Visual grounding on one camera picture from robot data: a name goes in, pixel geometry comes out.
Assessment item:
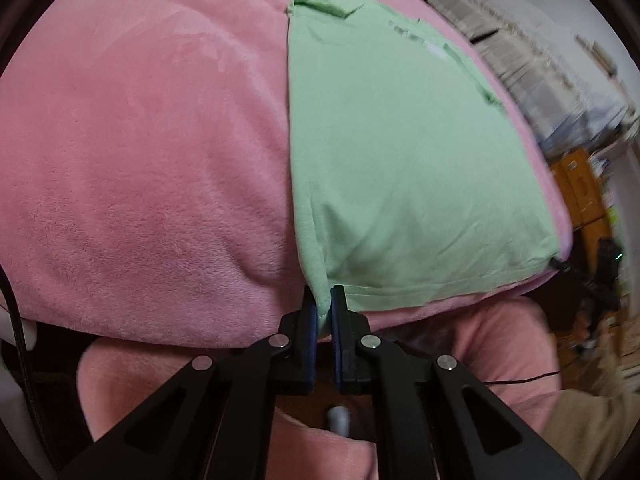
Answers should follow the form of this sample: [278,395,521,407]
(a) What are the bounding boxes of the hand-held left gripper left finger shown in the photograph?
[60,285,318,480]

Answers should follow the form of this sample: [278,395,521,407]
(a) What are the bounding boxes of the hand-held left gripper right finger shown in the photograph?
[330,285,581,480]

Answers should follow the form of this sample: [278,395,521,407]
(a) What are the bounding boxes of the green t-shirt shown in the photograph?
[286,0,561,333]

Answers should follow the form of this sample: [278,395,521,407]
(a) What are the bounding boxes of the person's right forearm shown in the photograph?
[542,345,640,480]

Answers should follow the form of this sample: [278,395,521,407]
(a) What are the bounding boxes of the white plastic object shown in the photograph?
[326,406,354,437]

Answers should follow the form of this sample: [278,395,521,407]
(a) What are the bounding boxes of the wooden drawer cabinet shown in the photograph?
[547,147,623,233]

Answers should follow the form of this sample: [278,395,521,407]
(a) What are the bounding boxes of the lace covered furniture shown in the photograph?
[427,0,640,156]

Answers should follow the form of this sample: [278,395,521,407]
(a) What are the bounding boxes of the books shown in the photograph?
[575,35,617,77]

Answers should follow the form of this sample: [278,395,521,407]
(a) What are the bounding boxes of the pink bed blanket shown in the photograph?
[0,0,573,348]

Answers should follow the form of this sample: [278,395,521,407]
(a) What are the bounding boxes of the thin black cable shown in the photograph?
[484,371,561,387]

